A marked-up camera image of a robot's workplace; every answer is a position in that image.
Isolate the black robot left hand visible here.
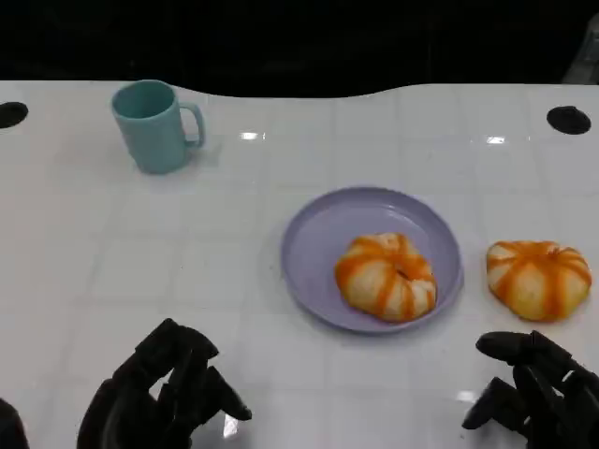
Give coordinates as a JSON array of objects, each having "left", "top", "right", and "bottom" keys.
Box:
[{"left": 77, "top": 317, "right": 253, "bottom": 449}]

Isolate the pale grey background object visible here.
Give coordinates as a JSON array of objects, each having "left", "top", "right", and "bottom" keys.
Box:
[{"left": 563, "top": 13, "right": 599, "bottom": 85}]

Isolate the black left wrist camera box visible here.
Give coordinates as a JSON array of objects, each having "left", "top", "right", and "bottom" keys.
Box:
[{"left": 0, "top": 397, "right": 30, "bottom": 449}]

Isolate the pale green mug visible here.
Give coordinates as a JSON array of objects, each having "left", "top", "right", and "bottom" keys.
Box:
[{"left": 110, "top": 79, "right": 207, "bottom": 175}]

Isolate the black table cable grommet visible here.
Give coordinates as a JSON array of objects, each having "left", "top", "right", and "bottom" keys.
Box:
[
  {"left": 546, "top": 106, "right": 592, "bottom": 136},
  {"left": 0, "top": 101, "right": 29, "bottom": 129}
]

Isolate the lilac plate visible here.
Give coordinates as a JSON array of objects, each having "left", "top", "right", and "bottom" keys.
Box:
[{"left": 280, "top": 186, "right": 464, "bottom": 336}]

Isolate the orange and white bread roll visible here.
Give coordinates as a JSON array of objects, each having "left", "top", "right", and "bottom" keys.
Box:
[
  {"left": 486, "top": 239, "right": 592, "bottom": 323},
  {"left": 334, "top": 232, "right": 438, "bottom": 323}
]

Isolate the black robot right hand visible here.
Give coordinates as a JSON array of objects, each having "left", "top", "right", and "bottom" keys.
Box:
[{"left": 461, "top": 329, "right": 599, "bottom": 449}]

